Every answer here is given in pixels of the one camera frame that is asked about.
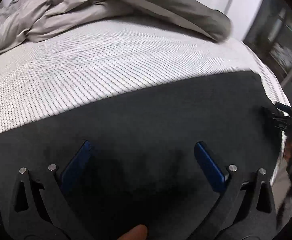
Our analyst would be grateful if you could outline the grey duvet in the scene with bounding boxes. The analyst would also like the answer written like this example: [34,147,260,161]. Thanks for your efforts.
[0,0,231,54]

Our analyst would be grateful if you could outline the dark wardrobe with shelves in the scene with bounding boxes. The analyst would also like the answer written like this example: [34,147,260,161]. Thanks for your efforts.
[244,0,292,87]

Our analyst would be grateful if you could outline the person's left hand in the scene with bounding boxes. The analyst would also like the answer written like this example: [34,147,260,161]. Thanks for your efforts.
[118,224,148,240]

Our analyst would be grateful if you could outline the white honeycomb mattress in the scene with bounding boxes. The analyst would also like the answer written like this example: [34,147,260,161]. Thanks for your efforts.
[0,15,292,188]

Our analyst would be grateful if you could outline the black pants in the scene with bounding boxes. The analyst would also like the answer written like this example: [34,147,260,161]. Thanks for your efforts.
[0,72,282,239]

